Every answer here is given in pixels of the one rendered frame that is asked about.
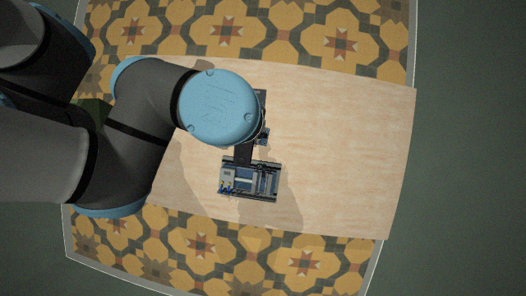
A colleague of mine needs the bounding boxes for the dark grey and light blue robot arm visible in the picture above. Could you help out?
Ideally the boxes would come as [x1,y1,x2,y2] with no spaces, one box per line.
[0,0,265,219]

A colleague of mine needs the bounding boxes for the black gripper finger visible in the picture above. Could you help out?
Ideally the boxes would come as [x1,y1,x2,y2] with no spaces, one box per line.
[261,123,268,139]

